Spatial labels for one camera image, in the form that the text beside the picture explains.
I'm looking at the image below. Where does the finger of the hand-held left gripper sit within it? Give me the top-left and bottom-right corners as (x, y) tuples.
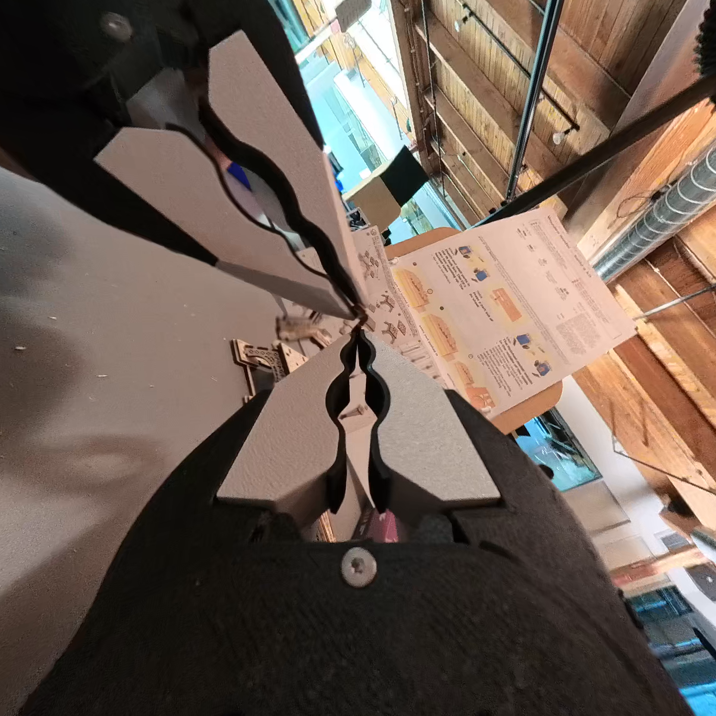
(94, 126), (363, 322)
(197, 29), (371, 311)

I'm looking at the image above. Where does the black light track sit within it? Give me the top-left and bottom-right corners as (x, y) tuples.
(461, 0), (580, 133)

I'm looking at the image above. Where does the printed instruction sheet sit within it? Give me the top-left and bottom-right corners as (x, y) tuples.
(389, 206), (637, 419)

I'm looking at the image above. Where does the thin spiral metal duct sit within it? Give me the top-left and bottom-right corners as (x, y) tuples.
(592, 144), (716, 282)

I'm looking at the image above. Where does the cardboard box with black flap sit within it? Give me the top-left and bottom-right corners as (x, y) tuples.
(343, 145), (430, 233)

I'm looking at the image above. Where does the black pole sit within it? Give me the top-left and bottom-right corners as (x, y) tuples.
(474, 77), (716, 226)

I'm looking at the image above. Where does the grey desk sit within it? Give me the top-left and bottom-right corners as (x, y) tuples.
(0, 165), (370, 716)

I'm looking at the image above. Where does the black round brush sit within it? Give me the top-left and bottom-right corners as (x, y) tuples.
(693, 10), (716, 106)

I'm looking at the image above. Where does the dark metal rail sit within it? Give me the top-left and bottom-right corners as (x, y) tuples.
(505, 0), (567, 203)

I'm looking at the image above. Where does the tower assembly booklet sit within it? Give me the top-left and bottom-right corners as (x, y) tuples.
(352, 224), (449, 393)

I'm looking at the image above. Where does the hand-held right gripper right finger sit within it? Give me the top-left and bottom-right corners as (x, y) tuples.
(358, 329), (502, 530)

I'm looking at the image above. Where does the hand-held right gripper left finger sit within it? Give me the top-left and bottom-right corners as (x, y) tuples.
(216, 330), (360, 525)

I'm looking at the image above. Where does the wooden tower base model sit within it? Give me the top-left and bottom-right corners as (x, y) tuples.
(231, 337), (310, 405)

